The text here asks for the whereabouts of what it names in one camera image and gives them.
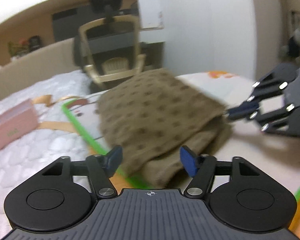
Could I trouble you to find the black pot on ledge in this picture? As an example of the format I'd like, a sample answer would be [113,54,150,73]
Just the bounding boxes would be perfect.
[28,35,43,52]

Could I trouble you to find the beige mesh office chair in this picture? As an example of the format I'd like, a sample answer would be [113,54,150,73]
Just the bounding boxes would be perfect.
[74,0,146,92]

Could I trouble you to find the pink storage box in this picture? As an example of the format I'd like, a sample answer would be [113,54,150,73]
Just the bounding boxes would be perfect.
[0,99,39,150]

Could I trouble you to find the white cartoon play mat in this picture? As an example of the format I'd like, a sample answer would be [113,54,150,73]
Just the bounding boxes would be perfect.
[61,69,300,240]

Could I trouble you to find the brown dotted knit sweater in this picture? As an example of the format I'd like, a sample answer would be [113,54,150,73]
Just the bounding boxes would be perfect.
[97,69,231,188]

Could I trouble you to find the beige upholstered headboard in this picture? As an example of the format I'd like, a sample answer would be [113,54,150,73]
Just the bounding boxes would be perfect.
[0,38,79,100]

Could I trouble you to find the potted flower plant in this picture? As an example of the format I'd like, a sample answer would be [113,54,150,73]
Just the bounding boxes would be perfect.
[8,39,30,57]

